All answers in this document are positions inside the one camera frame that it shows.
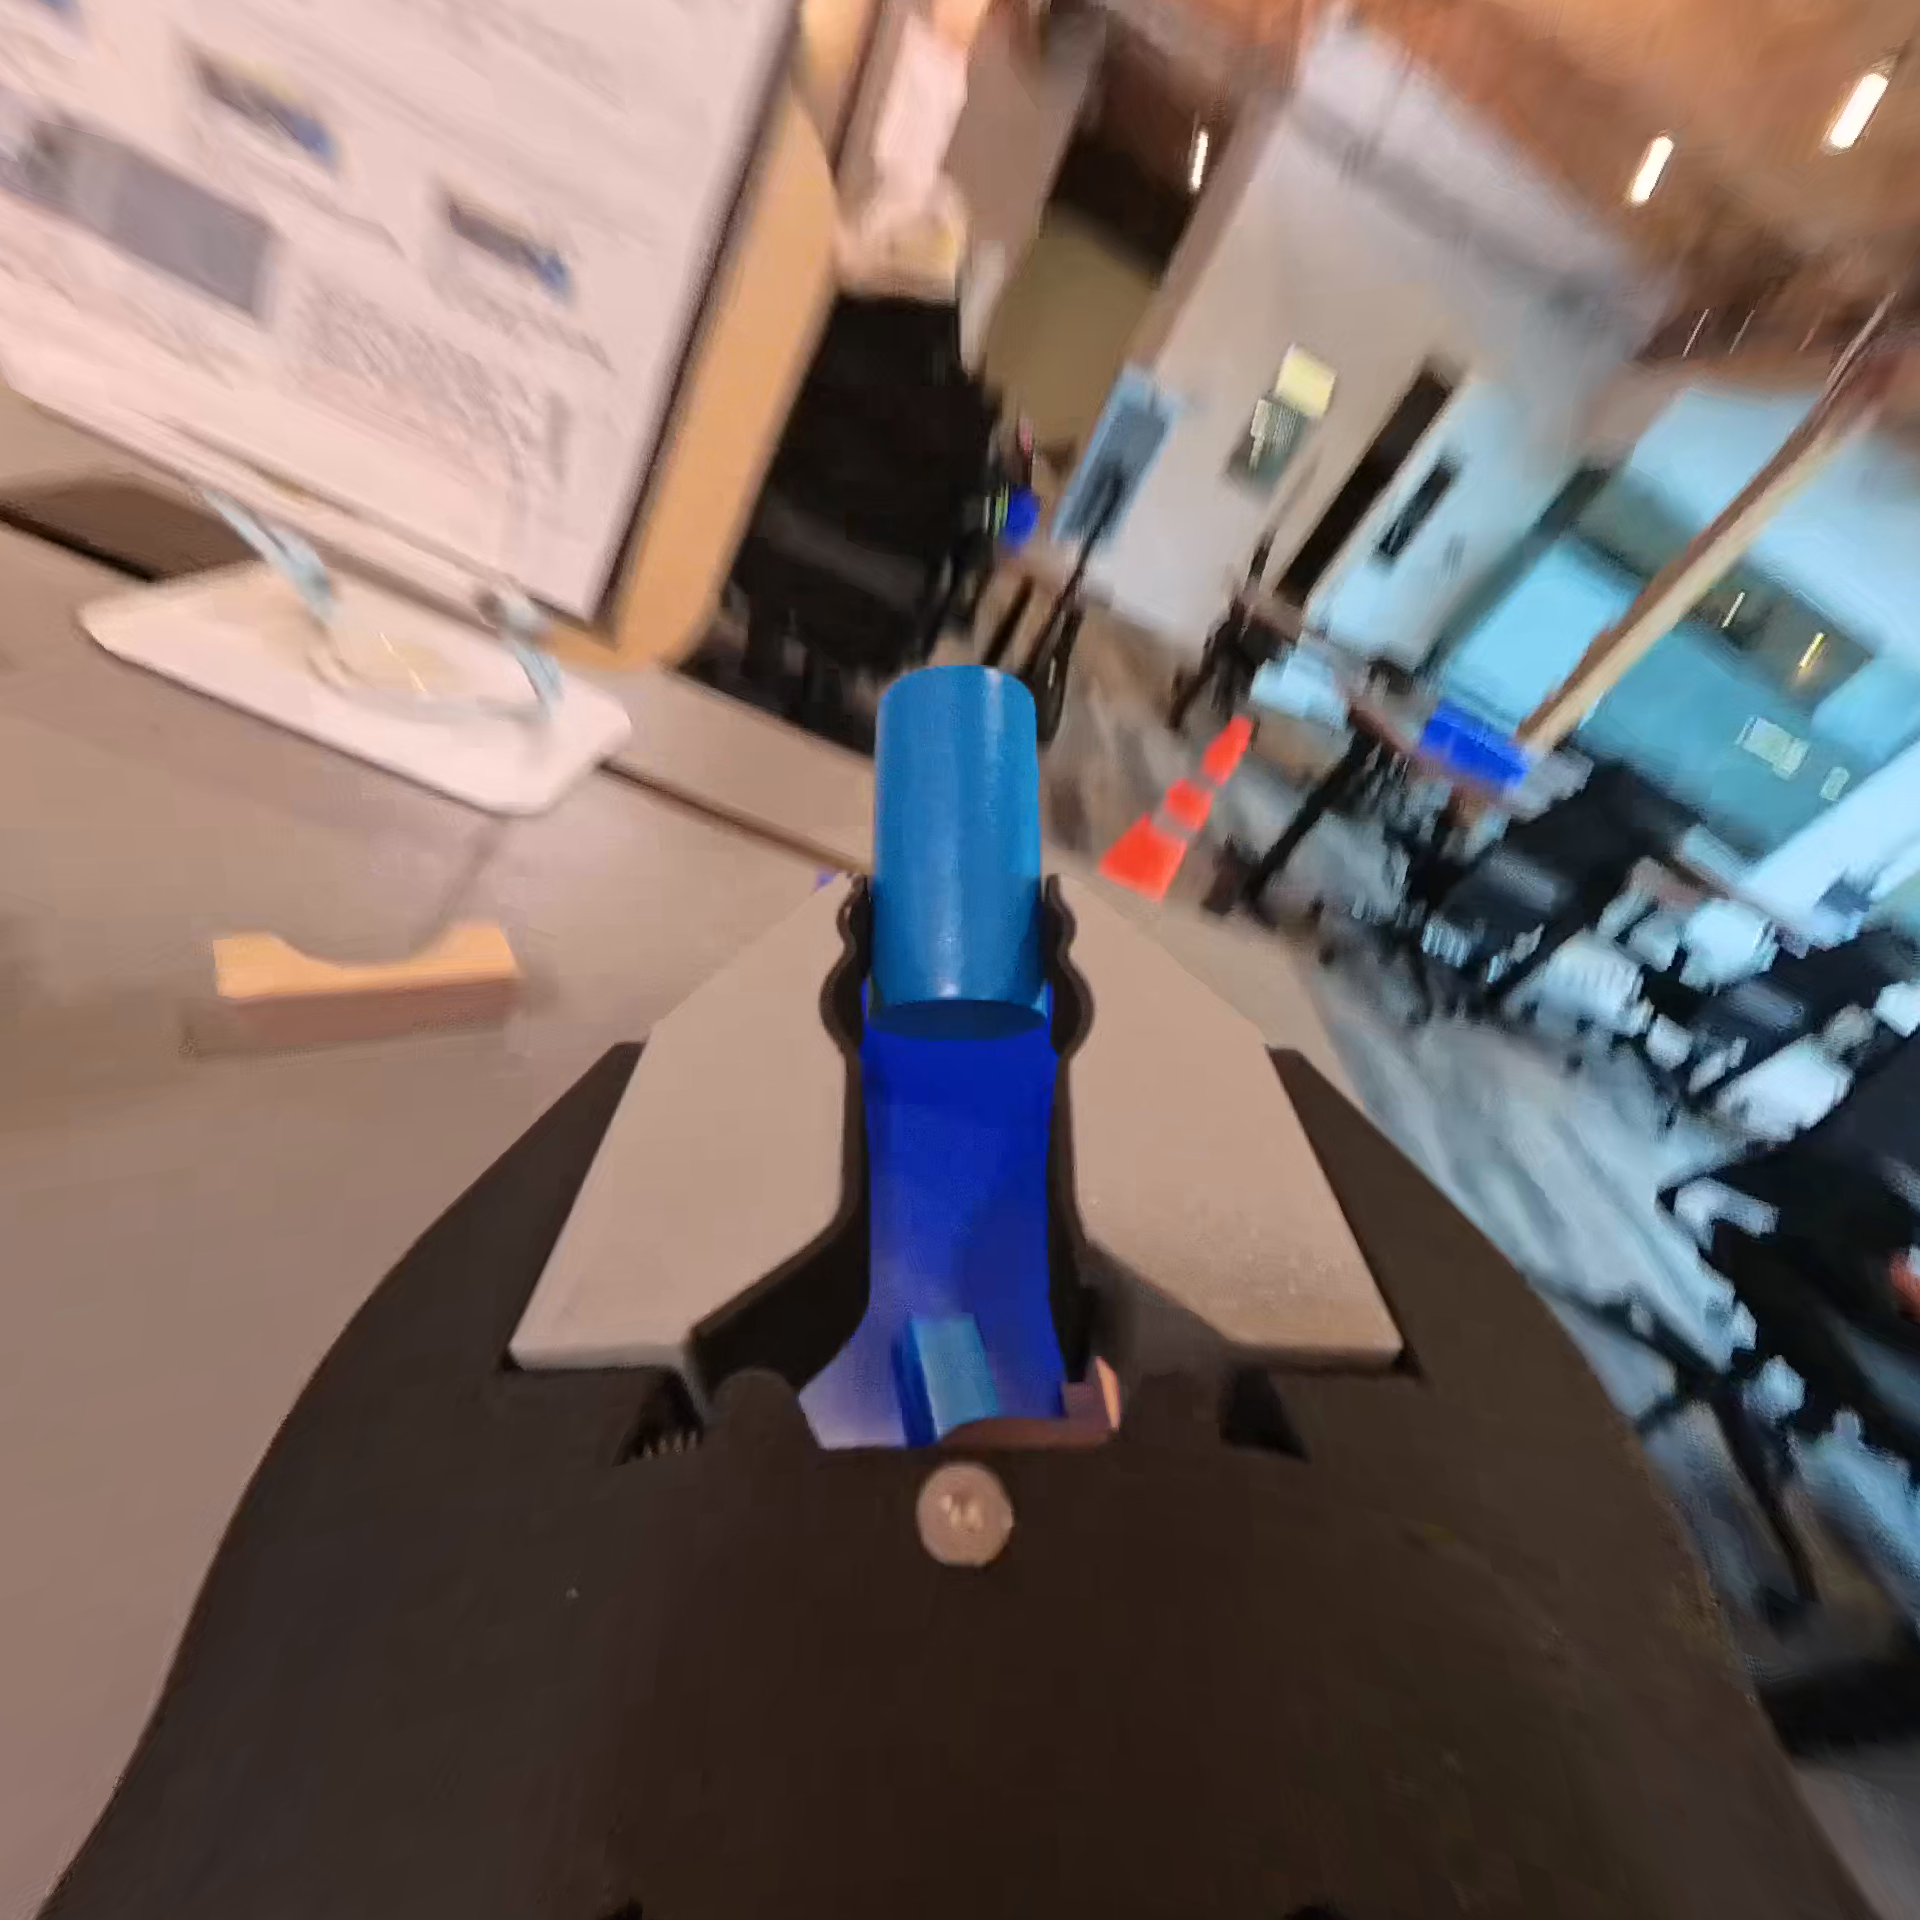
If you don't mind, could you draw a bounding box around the wooden backing board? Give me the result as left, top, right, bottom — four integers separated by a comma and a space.
597, 88, 841, 672

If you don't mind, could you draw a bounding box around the orange traffic cone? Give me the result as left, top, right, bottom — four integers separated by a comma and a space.
1096, 711, 1257, 904

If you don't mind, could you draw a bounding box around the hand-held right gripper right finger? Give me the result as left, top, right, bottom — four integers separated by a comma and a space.
1044, 877, 1408, 1377

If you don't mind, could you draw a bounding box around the blue plastic bin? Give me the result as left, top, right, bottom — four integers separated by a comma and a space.
799, 989, 1120, 1451

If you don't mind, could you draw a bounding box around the printed instruction sheet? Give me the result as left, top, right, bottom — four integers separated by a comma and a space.
0, 0, 799, 624

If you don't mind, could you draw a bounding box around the blue cylinder block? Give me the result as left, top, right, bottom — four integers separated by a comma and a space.
865, 667, 1052, 1039

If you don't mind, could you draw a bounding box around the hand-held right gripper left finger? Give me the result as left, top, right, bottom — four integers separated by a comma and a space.
509, 877, 874, 1394

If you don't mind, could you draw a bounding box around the framed wall picture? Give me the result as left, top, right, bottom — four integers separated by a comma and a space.
1228, 344, 1338, 491

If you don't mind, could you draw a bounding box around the tan wooden block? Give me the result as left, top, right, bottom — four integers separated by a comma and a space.
210, 920, 521, 1003

